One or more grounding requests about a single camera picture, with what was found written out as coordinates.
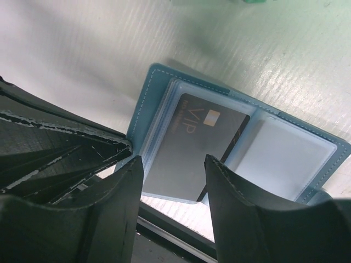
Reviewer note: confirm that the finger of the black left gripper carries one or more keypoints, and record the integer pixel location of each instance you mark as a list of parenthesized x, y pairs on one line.
[(42, 162), (25, 98)]

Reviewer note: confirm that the blue leather card holder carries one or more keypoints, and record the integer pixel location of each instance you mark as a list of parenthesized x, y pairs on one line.
[(276, 151)]

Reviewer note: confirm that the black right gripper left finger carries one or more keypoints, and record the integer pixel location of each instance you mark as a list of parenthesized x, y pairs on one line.
[(97, 226)]

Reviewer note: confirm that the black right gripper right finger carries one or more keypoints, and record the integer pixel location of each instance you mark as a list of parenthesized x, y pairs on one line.
[(251, 224)]

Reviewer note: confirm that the green plastic bin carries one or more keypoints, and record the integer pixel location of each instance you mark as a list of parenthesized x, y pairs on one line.
[(254, 1)]

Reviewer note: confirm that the black VIP credit card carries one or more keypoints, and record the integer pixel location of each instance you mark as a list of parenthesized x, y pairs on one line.
[(197, 128)]

